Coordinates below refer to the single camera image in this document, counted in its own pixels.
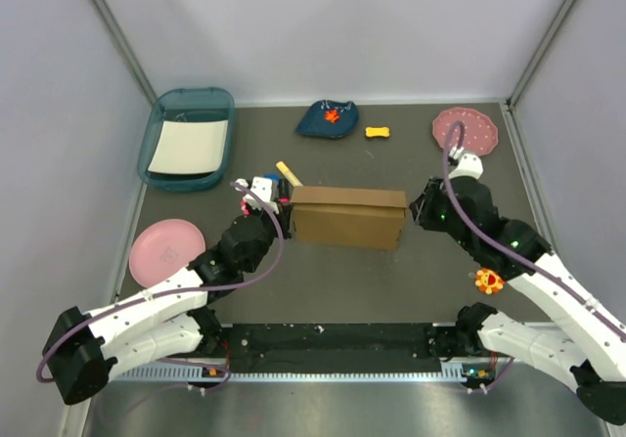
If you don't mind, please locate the brown cardboard box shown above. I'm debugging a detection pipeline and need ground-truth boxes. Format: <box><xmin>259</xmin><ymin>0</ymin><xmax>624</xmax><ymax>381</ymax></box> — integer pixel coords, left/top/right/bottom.
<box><xmin>291</xmin><ymin>186</ymin><xmax>408</xmax><ymax>250</ymax></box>

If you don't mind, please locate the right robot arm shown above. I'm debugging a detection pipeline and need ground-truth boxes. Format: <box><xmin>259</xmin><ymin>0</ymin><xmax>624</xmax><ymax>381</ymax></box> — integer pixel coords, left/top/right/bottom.
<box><xmin>409</xmin><ymin>176</ymin><xmax>625</xmax><ymax>425</ymax></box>

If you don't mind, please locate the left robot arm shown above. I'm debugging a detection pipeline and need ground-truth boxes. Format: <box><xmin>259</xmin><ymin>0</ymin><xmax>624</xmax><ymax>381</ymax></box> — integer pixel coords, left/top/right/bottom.
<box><xmin>36</xmin><ymin>205</ymin><xmax>291</xmax><ymax>406</ymax></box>

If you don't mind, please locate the black pink highlighter marker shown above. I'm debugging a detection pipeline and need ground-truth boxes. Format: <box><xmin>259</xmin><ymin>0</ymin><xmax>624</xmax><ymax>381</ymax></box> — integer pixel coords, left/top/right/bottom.
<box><xmin>278</xmin><ymin>178</ymin><xmax>291</xmax><ymax>207</ymax></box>

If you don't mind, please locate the yellow pink marker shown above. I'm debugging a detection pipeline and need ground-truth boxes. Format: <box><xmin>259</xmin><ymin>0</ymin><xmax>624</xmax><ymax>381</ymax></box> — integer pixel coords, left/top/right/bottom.
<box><xmin>276</xmin><ymin>161</ymin><xmax>303</xmax><ymax>187</ymax></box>

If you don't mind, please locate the pink dotted plate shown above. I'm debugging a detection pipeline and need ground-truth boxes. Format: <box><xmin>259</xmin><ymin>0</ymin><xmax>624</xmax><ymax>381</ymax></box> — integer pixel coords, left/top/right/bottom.
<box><xmin>431</xmin><ymin>107</ymin><xmax>499</xmax><ymax>156</ymax></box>

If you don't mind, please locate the orange yellow flower charm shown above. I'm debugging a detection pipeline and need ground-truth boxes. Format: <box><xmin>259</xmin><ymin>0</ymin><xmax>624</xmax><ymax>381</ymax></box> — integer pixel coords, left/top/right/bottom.
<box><xmin>469</xmin><ymin>268</ymin><xmax>505</xmax><ymax>295</ymax></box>

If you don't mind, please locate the yellow bone sponge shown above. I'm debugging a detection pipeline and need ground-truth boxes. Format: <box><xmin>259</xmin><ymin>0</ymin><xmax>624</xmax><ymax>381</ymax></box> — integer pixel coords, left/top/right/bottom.
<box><xmin>365</xmin><ymin>126</ymin><xmax>390</xmax><ymax>139</ymax></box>

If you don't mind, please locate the dark blue fish dish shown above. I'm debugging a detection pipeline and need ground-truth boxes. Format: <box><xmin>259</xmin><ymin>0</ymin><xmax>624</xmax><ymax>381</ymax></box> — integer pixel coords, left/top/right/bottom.
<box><xmin>295</xmin><ymin>100</ymin><xmax>360</xmax><ymax>139</ymax></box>

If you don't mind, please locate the white paper sheet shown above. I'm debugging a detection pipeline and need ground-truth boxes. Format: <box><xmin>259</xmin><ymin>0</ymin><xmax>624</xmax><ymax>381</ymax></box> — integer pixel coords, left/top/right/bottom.
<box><xmin>148</xmin><ymin>120</ymin><xmax>229</xmax><ymax>175</ymax></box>

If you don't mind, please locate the plain pink plate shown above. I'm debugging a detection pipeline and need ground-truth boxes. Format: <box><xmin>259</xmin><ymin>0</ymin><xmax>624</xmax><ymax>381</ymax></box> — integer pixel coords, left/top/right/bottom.
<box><xmin>128</xmin><ymin>219</ymin><xmax>205</xmax><ymax>287</ymax></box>

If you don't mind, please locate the teal plastic bin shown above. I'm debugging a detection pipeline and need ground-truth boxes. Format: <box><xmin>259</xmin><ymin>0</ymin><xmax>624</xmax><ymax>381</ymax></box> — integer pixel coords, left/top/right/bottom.
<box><xmin>137</xmin><ymin>87</ymin><xmax>235</xmax><ymax>193</ymax></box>

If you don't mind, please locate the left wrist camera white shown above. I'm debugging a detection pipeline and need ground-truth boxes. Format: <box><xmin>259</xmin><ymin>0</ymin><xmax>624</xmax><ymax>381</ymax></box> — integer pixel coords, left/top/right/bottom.
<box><xmin>232</xmin><ymin>176</ymin><xmax>277</xmax><ymax>216</ymax></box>

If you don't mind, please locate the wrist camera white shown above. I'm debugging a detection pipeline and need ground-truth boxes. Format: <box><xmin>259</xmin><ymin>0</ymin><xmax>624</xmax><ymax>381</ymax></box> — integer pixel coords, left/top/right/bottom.
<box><xmin>447</xmin><ymin>147</ymin><xmax>483</xmax><ymax>180</ymax></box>
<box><xmin>232</xmin><ymin>176</ymin><xmax>277</xmax><ymax>216</ymax></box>

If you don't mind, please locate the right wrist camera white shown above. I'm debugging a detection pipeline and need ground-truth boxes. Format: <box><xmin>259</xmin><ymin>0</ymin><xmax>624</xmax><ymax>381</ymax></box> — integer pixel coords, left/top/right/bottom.
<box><xmin>447</xmin><ymin>147</ymin><xmax>483</xmax><ymax>180</ymax></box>

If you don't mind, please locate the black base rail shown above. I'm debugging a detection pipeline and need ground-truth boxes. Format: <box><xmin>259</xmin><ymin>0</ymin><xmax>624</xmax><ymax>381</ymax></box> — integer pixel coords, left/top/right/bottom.
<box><xmin>165</xmin><ymin>322</ymin><xmax>520</xmax><ymax>374</ymax></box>

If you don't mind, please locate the aluminium frame profile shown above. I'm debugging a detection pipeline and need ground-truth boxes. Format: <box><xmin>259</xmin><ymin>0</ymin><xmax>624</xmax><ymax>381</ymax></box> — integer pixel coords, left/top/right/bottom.
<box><xmin>77</xmin><ymin>322</ymin><xmax>612</xmax><ymax>384</ymax></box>

